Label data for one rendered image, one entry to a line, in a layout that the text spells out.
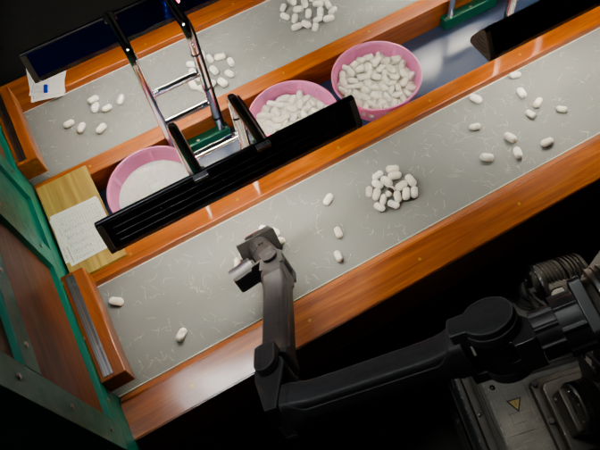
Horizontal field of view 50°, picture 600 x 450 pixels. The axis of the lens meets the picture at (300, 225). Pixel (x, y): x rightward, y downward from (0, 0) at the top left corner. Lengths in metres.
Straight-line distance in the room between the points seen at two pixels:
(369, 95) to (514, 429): 1.01
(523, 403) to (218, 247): 0.90
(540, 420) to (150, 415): 0.99
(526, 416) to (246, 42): 1.37
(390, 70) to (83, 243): 1.01
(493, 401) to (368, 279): 0.49
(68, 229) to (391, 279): 0.86
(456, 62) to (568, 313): 1.32
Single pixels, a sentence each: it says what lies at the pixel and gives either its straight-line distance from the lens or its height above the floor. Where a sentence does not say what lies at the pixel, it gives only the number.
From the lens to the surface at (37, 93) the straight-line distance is 2.17.
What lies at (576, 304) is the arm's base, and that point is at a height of 1.40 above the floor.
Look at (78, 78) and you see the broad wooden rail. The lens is 2.16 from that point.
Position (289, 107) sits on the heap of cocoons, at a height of 0.74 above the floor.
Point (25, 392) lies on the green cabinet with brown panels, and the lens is 1.07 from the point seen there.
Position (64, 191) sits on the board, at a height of 0.78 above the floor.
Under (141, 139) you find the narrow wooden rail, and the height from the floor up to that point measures 0.76.
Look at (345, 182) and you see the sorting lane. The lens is 1.75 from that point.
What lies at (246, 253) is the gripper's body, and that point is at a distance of 1.58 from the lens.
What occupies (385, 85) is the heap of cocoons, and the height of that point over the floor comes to 0.74.
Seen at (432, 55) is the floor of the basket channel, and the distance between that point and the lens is 2.13.
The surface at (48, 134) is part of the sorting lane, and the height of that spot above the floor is 0.74.
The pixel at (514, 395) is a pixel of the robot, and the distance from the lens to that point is 1.84.
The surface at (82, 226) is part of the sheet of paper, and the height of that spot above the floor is 0.78.
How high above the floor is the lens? 2.22
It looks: 61 degrees down
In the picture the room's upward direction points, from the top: 11 degrees counter-clockwise
